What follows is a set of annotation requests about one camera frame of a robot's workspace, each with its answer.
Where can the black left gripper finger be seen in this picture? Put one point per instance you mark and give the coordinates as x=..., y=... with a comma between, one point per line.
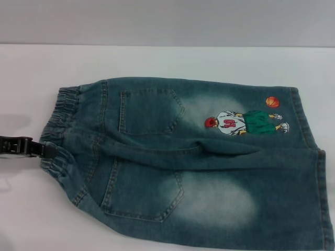
x=43, y=150

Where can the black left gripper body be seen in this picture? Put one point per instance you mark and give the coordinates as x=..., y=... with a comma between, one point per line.
x=13, y=145

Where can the blue denim shorts basketball print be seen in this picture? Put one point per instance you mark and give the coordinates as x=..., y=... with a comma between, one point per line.
x=214, y=162

